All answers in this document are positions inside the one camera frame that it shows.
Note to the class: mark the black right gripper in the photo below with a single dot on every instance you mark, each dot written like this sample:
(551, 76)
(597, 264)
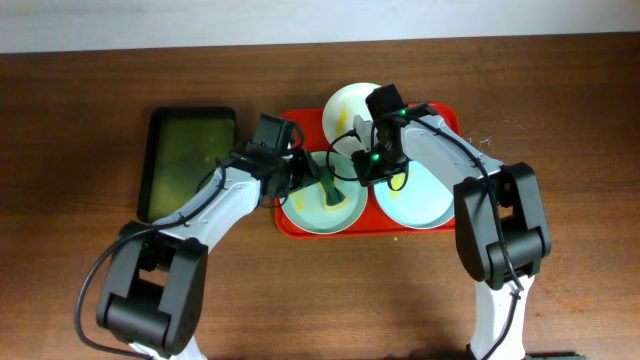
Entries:
(368, 177)

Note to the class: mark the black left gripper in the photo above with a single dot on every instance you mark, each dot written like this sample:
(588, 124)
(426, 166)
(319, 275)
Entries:
(307, 170)

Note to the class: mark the yellow green sponge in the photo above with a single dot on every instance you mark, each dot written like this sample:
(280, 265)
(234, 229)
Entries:
(332, 196)

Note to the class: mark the light green plate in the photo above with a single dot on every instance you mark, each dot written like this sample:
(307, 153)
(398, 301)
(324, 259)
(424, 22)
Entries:
(307, 208)

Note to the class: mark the white plate with yellow stain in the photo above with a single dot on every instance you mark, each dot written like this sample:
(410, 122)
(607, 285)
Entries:
(346, 110)

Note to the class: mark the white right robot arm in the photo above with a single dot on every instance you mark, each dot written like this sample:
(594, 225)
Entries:
(501, 230)

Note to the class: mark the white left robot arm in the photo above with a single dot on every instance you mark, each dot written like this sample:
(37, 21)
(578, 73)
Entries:
(153, 292)

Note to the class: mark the black tray with green liquid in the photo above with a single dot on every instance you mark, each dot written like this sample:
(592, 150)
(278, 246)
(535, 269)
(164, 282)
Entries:
(183, 145)

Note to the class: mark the light blue plate yellow stain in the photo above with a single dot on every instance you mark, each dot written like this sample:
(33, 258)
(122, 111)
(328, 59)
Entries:
(422, 202)

